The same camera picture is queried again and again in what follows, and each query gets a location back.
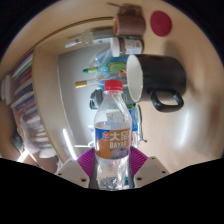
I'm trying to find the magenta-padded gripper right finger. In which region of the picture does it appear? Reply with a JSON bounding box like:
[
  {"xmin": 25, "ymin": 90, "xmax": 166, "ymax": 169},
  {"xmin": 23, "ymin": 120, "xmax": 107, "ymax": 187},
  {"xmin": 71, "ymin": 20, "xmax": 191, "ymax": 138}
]
[{"xmin": 127, "ymin": 145, "xmax": 171, "ymax": 190}]

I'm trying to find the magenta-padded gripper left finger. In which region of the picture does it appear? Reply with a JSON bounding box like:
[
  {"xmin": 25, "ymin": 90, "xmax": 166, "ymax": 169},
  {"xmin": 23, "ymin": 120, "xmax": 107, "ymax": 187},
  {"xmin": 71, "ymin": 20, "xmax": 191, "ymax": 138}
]
[{"xmin": 54, "ymin": 147, "xmax": 98, "ymax": 189}]

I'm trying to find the clear water bottle red cap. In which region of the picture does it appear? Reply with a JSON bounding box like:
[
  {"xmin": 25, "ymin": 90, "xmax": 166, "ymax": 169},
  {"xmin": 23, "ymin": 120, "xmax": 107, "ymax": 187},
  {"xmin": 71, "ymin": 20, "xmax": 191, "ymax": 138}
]
[{"xmin": 93, "ymin": 79, "xmax": 133, "ymax": 192}]

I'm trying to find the under-shelf light bar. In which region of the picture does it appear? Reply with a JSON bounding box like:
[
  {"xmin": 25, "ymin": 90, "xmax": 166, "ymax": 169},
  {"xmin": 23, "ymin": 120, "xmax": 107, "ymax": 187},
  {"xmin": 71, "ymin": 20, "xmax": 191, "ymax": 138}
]
[{"xmin": 61, "ymin": 128, "xmax": 78, "ymax": 161}]

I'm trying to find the blue and white carton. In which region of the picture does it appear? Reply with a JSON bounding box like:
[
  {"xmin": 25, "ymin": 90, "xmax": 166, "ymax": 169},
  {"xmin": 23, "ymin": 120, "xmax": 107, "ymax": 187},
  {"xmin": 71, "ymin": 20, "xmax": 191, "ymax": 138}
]
[{"xmin": 130, "ymin": 105, "xmax": 141, "ymax": 133}]

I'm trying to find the wooden shelf unit with books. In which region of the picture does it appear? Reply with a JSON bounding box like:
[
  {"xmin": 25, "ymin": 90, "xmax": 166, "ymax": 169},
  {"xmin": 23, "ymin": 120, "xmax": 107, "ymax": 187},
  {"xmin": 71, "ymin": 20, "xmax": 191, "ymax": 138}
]
[{"xmin": 0, "ymin": 46, "xmax": 79, "ymax": 168}]

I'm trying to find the clear bottle yellow cap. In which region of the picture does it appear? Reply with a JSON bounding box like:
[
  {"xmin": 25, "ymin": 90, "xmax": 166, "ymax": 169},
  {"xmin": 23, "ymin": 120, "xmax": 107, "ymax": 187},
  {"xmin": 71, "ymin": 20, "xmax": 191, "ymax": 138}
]
[{"xmin": 74, "ymin": 74, "xmax": 108, "ymax": 89}]

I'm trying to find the black mug white inside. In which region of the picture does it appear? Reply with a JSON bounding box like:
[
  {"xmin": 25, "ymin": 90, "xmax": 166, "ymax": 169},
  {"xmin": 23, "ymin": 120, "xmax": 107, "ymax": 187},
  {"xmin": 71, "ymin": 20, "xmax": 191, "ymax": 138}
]
[{"xmin": 125, "ymin": 53, "xmax": 187, "ymax": 113}]

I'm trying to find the clear bottle green cap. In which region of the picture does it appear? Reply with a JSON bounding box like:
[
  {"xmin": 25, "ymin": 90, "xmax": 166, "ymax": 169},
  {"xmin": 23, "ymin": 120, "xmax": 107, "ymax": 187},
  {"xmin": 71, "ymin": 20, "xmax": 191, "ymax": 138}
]
[{"xmin": 82, "ymin": 61, "xmax": 128, "ymax": 76}]

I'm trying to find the clear glass bottle white cap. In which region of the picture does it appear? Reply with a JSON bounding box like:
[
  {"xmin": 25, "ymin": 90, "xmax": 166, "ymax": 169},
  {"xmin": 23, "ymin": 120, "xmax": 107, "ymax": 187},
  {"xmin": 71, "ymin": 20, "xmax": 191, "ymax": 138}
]
[{"xmin": 64, "ymin": 27, "xmax": 116, "ymax": 49}]

